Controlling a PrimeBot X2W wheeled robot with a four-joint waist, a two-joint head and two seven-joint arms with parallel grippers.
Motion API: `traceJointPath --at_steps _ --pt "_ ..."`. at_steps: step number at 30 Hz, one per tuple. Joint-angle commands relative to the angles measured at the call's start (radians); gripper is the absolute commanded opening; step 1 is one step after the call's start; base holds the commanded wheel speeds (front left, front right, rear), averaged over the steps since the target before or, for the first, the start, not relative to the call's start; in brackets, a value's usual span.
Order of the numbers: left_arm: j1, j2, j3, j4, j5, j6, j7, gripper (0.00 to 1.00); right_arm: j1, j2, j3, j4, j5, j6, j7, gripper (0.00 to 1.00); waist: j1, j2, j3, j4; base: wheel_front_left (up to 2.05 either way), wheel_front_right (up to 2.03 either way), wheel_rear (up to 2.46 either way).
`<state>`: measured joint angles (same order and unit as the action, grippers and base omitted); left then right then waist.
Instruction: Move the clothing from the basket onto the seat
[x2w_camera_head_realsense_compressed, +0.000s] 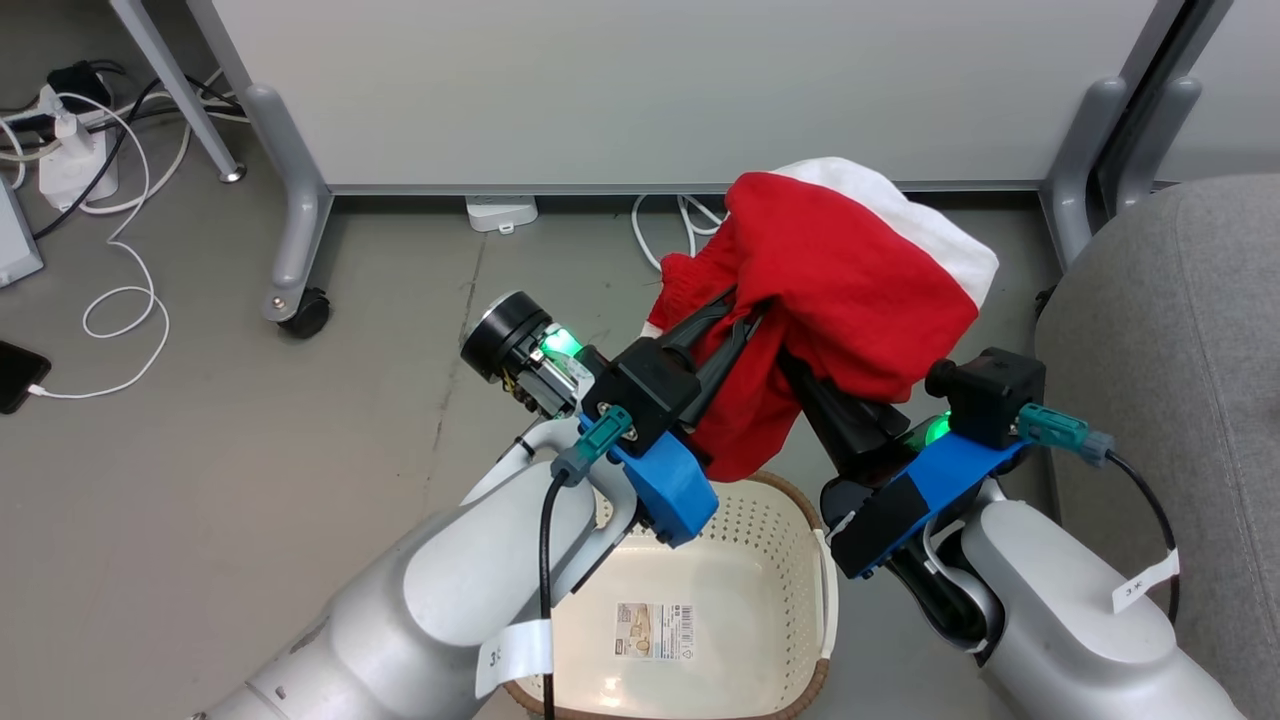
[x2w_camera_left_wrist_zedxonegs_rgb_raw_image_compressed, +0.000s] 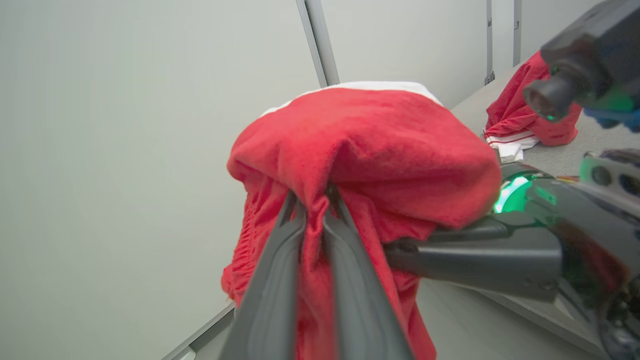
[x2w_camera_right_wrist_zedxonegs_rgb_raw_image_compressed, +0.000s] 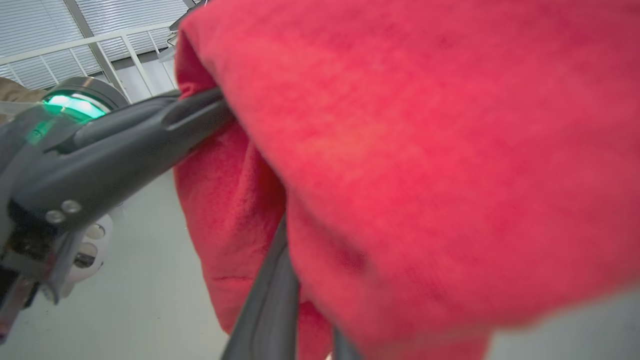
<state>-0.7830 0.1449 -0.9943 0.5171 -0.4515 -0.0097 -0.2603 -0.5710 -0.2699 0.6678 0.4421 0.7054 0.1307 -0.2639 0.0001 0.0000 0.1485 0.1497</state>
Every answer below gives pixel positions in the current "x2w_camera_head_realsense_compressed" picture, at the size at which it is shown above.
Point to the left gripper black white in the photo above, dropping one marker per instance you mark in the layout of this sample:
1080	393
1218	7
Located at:
505	335

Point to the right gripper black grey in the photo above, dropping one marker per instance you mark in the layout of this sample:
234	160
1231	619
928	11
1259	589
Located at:
880	470

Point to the red and white garment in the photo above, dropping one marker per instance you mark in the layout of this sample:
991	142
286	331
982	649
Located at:
850	280

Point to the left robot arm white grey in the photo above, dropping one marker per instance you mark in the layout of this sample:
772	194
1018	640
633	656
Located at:
450	600

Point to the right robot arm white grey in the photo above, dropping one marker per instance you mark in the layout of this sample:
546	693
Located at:
1060	620

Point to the grey fabric sofa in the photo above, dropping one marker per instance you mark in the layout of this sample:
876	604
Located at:
1180	350

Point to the beige plastic laundry basket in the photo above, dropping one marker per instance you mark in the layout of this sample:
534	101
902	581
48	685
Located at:
720	580

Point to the small white adapter box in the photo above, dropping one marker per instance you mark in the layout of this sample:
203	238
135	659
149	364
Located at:
500	212

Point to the large white partition panel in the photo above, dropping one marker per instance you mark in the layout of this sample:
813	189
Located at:
650	80

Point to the basket label sticker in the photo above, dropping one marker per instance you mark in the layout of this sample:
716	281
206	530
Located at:
655	630

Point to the black caster wheel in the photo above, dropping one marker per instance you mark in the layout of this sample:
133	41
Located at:
308	315

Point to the grey partition foot with caster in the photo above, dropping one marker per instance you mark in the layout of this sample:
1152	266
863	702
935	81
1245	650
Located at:
290	230

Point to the narrow white partition panel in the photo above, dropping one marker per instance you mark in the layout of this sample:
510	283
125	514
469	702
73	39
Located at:
1240	90

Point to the grey metal table leg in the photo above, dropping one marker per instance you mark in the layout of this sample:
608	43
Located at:
185	100

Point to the white power strip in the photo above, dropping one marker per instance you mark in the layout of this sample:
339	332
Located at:
75	180

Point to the black plug adapter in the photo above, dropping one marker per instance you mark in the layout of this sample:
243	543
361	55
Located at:
75	82

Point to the black smartphone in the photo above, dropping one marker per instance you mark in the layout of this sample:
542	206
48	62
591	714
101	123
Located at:
18	372

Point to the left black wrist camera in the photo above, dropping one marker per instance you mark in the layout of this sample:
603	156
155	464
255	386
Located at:
640	390

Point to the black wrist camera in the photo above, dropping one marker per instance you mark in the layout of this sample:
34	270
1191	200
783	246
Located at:
990	395
640	390

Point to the right blue camera mount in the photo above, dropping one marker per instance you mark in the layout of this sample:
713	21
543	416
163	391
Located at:
950	475

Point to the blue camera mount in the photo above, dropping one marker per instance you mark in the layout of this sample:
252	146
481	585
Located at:
670	490
950	475

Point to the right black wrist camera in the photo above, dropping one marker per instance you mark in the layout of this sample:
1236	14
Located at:
990	395

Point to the left blue camera mount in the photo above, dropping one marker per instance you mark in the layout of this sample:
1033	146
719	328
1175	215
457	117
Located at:
670	490

